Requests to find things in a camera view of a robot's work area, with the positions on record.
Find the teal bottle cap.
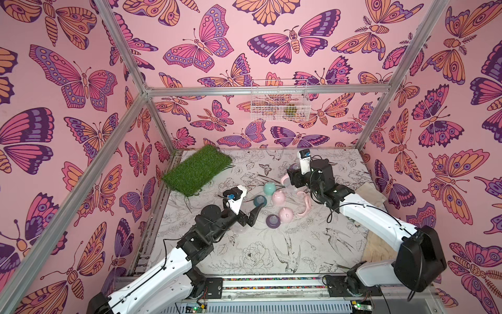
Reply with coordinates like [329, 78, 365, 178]
[264, 182, 277, 196]

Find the dark teal nipple collar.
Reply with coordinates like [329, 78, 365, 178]
[253, 195, 267, 208]

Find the pink bottle cap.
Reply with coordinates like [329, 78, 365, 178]
[278, 208, 294, 224]
[272, 190, 286, 206]

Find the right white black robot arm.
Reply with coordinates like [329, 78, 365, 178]
[281, 149, 447, 296]

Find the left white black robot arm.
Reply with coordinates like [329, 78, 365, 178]
[86, 204, 264, 313]

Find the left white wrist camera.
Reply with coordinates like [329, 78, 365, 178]
[223, 185, 247, 215]

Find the pink bottle handle ring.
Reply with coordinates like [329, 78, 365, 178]
[295, 191, 313, 218]

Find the purple nipple collar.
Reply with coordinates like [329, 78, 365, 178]
[287, 163, 301, 175]
[265, 215, 281, 229]

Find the white wire basket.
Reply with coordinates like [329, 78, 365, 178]
[249, 85, 311, 123]

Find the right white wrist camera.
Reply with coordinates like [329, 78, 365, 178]
[298, 149, 312, 175]

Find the beige work glove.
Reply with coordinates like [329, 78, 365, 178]
[356, 183, 387, 209]

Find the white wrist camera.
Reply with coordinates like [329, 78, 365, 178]
[298, 149, 312, 175]
[223, 185, 247, 215]

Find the clear baby bottle body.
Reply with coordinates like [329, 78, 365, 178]
[282, 177, 304, 196]

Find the green artificial grass mat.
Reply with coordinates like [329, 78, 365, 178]
[162, 145, 233, 197]

